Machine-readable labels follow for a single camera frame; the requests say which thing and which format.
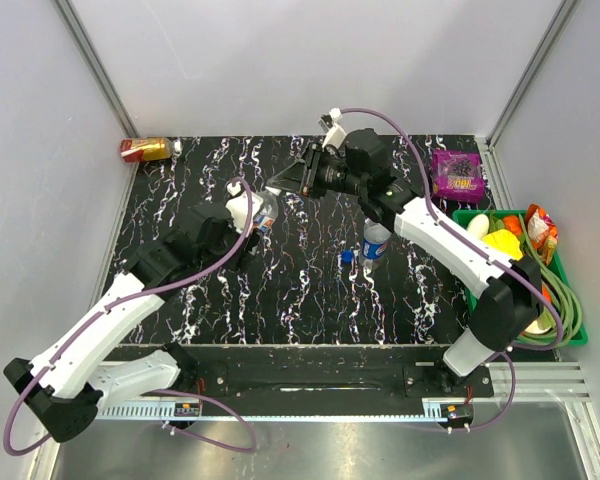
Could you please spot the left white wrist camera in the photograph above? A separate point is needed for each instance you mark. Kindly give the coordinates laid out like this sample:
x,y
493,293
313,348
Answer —
x,y
241,206

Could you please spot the Pepsi plastic bottle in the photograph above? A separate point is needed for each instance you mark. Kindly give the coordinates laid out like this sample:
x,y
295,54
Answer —
x,y
374,244

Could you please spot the white toy mushroom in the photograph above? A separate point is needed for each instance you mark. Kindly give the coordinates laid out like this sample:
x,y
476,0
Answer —
x,y
543,324

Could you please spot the orange snack bag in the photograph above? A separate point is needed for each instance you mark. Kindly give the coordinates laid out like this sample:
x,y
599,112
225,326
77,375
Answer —
x,y
542,232

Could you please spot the purple snack bag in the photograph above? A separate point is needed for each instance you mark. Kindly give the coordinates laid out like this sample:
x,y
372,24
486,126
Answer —
x,y
457,176

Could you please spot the blue bottle cap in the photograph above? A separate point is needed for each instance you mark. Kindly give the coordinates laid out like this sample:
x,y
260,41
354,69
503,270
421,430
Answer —
x,y
347,256

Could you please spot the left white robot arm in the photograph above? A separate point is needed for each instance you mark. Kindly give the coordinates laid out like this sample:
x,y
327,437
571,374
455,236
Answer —
x,y
66,387

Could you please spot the clear water bottle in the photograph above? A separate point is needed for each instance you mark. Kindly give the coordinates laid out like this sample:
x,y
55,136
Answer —
x,y
268,209

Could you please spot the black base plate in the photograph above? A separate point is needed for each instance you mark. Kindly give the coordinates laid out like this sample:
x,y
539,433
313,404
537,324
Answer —
x,y
415,371

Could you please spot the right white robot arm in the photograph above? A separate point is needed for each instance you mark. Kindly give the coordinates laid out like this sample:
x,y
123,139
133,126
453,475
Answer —
x,y
508,291

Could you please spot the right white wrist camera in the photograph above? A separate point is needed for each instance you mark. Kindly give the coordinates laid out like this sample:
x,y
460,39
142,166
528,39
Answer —
x,y
334,132

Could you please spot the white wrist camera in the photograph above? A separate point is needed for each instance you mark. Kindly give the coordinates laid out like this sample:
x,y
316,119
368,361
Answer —
x,y
334,132
241,206

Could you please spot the white toy egg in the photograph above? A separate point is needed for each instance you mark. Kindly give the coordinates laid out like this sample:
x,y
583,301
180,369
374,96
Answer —
x,y
479,226

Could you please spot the orange toy carrot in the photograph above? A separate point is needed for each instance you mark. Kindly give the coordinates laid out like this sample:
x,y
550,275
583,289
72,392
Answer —
x,y
546,293

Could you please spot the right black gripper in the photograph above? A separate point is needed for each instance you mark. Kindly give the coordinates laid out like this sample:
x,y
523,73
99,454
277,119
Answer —
x,y
305,174

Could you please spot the green plastic basket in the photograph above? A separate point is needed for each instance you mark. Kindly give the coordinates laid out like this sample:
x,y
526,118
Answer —
x,y
564,299

